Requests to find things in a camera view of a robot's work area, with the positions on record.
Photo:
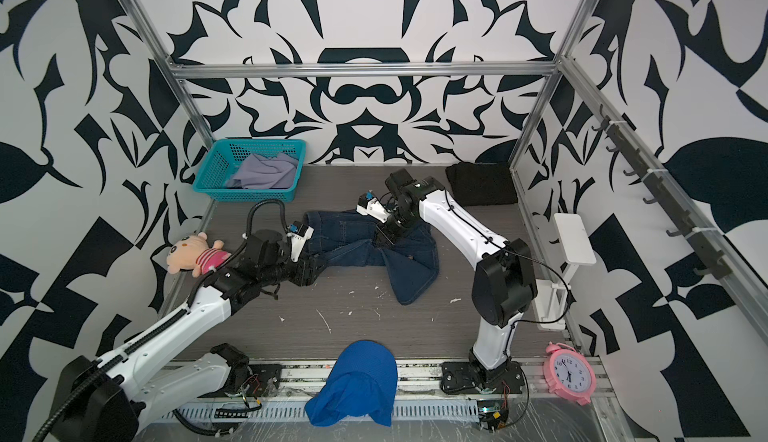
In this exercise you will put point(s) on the aluminium frame crossbar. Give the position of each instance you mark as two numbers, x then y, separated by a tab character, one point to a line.
374	69

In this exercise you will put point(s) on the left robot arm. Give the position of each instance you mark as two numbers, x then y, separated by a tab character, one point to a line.
120	393

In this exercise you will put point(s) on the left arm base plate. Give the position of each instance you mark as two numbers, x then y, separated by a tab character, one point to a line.
255	381

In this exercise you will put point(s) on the pink plush toy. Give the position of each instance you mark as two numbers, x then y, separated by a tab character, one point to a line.
194	254

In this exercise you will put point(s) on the dark blue denim skirt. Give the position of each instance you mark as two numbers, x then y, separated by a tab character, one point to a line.
346	239

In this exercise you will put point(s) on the pink alarm clock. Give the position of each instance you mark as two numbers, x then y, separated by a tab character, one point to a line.
568	374

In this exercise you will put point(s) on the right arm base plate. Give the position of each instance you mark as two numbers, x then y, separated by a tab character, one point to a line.
466	378

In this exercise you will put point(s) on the black skirt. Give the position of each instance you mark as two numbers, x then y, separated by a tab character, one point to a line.
481	184

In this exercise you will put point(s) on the grey wall hook rack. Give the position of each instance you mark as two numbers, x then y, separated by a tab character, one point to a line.
665	192

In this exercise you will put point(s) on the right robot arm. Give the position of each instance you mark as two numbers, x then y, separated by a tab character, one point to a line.
504	283

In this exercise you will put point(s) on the lavender grey skirt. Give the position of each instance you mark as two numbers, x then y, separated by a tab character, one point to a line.
258	172

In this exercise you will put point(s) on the teal plastic basket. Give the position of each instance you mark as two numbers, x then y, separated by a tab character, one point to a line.
226	157

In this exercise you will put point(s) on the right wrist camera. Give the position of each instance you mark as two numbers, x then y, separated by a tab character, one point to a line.
369	205

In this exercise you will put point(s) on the small green circuit board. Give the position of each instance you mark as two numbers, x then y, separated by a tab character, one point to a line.
492	415

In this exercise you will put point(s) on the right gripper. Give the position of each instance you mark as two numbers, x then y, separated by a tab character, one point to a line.
390	237

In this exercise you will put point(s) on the blue cloth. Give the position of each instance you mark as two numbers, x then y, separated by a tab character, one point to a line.
362	382

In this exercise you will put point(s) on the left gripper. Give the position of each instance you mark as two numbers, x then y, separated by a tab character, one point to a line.
305	269

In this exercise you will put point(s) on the white shelf stand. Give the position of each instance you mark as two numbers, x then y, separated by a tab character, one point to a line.
551	303

